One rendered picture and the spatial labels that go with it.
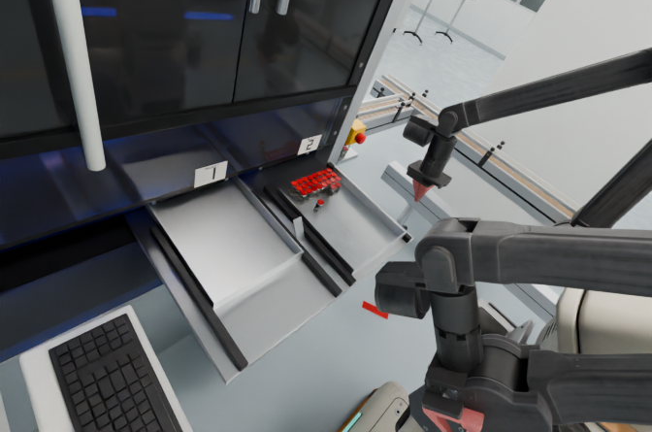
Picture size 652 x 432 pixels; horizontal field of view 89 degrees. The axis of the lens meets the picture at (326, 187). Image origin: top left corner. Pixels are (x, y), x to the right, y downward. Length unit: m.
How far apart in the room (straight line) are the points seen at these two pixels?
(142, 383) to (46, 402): 0.16
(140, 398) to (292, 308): 0.34
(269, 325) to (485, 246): 0.55
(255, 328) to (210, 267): 0.18
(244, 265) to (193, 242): 0.14
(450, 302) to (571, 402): 0.15
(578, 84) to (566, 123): 1.49
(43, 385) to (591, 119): 2.32
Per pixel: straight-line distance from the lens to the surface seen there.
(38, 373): 0.90
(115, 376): 0.84
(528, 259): 0.40
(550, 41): 2.25
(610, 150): 2.27
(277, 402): 1.70
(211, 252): 0.89
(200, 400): 1.67
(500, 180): 1.75
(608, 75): 0.78
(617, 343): 0.58
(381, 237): 1.08
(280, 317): 0.83
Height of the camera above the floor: 1.62
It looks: 40 degrees down
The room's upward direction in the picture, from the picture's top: 23 degrees clockwise
